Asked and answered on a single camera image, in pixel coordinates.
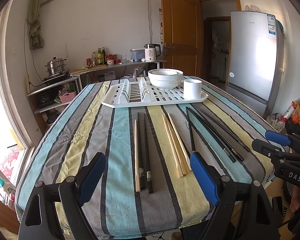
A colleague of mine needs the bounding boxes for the snack bags on floor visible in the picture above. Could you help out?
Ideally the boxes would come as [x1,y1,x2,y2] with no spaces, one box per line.
[280,99,300,124]

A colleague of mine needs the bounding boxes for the wooden cutting board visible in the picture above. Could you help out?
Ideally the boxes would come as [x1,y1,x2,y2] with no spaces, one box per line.
[70,64,107,75]

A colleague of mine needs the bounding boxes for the pink plastic basket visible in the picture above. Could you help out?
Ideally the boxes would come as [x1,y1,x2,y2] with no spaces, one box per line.
[59,91,77,103]

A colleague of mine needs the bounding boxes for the silver refrigerator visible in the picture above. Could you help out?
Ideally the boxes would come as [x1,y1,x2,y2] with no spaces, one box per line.
[226,11,284,118]

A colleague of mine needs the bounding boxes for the grey plastic storage box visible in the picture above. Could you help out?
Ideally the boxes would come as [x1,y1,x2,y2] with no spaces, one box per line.
[130,48,145,62]

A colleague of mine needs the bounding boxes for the person right hand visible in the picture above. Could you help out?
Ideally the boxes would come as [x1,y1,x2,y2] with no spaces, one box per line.
[290,186,300,213]

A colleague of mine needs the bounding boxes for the green oil bottle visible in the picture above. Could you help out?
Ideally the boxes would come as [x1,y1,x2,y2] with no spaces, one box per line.
[97,48,103,65]

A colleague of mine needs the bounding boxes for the dark soy sauce bottle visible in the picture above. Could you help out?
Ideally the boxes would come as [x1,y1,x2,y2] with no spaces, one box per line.
[102,47,107,64]

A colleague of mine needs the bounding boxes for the black chopstick pair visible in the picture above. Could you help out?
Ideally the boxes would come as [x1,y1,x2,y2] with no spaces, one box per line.
[136,112,145,190]
[143,113,153,194]

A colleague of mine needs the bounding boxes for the striped tablecloth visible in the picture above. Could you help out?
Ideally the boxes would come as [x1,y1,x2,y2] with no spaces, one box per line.
[15,81,273,239]

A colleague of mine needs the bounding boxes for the large white bowl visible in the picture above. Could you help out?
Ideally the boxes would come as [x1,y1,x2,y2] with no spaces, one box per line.
[148,69,183,90]

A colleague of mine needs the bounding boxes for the black induction cooker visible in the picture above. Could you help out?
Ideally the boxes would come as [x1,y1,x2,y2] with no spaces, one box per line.
[42,70,69,86]

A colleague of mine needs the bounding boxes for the brown wooden door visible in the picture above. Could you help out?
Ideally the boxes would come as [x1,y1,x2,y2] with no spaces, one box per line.
[161,0,202,76]

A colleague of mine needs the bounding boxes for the white plastic dish rack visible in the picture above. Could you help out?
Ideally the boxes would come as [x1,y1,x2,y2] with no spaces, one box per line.
[101,77,208,108]

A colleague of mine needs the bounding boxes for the white utensil cup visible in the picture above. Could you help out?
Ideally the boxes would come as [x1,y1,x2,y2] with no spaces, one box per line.
[183,79,202,100]

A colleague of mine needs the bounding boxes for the black chopstick group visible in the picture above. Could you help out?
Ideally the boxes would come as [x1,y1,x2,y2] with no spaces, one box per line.
[193,106,250,152]
[186,107,196,152]
[189,112,233,163]
[187,107,244,163]

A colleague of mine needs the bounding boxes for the white electric kettle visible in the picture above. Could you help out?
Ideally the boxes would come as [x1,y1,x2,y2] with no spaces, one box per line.
[144,43,161,62]

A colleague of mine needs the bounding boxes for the metal kitchen shelf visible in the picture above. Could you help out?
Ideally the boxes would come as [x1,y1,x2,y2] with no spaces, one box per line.
[27,60,164,133]

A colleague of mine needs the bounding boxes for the stainless steel steamer pot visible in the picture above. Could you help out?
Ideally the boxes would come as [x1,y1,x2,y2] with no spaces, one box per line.
[46,57,66,76]

